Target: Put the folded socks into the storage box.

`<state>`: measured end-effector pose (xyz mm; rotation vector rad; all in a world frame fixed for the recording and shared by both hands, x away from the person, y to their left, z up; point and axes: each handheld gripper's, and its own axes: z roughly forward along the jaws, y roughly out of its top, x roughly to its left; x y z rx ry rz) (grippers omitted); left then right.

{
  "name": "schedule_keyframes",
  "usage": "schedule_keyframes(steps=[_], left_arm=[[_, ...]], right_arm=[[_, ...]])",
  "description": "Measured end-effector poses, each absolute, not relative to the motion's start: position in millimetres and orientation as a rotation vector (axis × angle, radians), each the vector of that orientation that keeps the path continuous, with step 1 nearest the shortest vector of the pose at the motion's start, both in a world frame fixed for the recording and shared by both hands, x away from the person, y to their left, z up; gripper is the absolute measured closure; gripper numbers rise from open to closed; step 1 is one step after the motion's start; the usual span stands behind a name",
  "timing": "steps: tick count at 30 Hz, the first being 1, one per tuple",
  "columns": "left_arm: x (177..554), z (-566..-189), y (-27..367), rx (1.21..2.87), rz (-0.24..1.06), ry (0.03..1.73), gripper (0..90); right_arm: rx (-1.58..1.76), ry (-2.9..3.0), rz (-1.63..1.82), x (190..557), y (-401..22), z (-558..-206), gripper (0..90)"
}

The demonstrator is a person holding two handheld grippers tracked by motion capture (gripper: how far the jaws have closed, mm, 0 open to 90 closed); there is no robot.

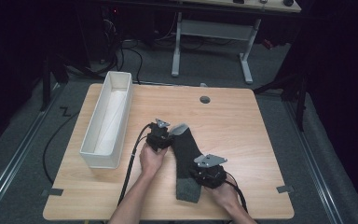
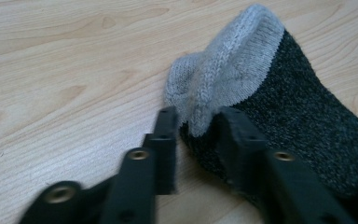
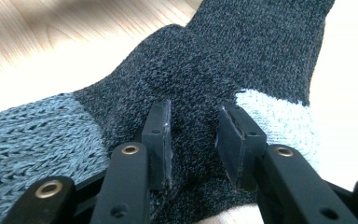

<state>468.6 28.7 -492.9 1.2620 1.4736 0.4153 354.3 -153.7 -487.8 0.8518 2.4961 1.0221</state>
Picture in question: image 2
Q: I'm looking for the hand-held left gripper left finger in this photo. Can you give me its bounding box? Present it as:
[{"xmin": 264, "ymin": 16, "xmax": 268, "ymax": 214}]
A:
[{"xmin": 101, "ymin": 105, "xmax": 180, "ymax": 224}]

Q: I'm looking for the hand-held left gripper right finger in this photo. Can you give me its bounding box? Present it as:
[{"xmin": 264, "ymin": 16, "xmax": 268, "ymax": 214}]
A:
[{"xmin": 215, "ymin": 105, "xmax": 358, "ymax": 224}]

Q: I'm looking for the dark grey sock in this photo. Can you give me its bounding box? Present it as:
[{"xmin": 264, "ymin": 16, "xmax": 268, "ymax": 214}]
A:
[{"xmin": 163, "ymin": 3, "xmax": 358, "ymax": 213}]

